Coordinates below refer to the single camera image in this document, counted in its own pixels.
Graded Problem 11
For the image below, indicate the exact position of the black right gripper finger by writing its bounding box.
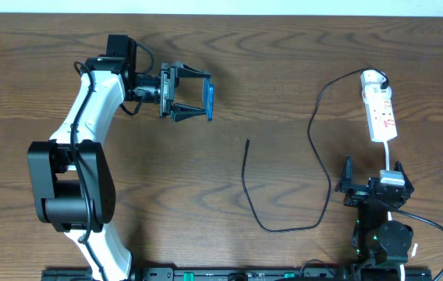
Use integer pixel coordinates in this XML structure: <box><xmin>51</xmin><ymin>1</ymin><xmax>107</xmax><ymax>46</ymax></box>
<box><xmin>395</xmin><ymin>161</ymin><xmax>409</xmax><ymax>182</ymax></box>
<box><xmin>341</xmin><ymin>155</ymin><xmax>353</xmax><ymax>186</ymax></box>

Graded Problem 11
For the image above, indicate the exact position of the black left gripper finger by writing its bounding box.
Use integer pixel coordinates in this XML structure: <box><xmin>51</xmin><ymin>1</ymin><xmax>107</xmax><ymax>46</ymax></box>
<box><xmin>175</xmin><ymin>62</ymin><xmax>211</xmax><ymax>78</ymax></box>
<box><xmin>170</xmin><ymin>103</ymin><xmax>206</xmax><ymax>122</ymax></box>

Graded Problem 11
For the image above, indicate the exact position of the blue Galaxy smartphone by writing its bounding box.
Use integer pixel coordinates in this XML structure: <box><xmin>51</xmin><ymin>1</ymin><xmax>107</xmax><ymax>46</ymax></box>
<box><xmin>203</xmin><ymin>77</ymin><xmax>214</xmax><ymax>122</ymax></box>

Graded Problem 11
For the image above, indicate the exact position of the black charging cable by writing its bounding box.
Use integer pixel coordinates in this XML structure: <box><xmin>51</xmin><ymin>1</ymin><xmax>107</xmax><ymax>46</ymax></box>
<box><xmin>241</xmin><ymin>67</ymin><xmax>390</xmax><ymax>234</ymax></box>

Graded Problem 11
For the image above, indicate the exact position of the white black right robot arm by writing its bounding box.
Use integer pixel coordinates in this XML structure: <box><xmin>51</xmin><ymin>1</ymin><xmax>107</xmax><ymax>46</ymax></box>
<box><xmin>336</xmin><ymin>155</ymin><xmax>414</xmax><ymax>280</ymax></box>

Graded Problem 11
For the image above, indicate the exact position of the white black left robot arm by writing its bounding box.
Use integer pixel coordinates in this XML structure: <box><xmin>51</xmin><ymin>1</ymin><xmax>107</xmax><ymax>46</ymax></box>
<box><xmin>27</xmin><ymin>34</ymin><xmax>214</xmax><ymax>281</ymax></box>

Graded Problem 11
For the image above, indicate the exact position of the white USB charger adapter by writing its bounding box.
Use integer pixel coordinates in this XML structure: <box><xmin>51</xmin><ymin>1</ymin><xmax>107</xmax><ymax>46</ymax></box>
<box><xmin>360</xmin><ymin>69</ymin><xmax>392</xmax><ymax>104</ymax></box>

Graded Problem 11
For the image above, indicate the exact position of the white power strip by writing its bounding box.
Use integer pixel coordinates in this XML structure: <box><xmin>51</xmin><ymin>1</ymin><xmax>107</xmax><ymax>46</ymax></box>
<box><xmin>363</xmin><ymin>91</ymin><xmax>398</xmax><ymax>143</ymax></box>

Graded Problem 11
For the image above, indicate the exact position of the white paper tag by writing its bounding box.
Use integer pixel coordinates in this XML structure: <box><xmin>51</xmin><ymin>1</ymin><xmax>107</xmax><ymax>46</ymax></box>
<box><xmin>411</xmin><ymin>243</ymin><xmax>418</xmax><ymax>258</ymax></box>

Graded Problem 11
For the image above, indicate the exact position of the white power strip cord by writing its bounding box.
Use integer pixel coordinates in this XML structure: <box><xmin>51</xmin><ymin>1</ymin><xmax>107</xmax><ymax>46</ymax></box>
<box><xmin>383</xmin><ymin>140</ymin><xmax>392</xmax><ymax>172</ymax></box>

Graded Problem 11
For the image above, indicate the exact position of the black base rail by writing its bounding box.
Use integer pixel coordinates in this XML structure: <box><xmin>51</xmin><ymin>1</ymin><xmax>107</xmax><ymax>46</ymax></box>
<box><xmin>41</xmin><ymin>265</ymin><xmax>432</xmax><ymax>281</ymax></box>

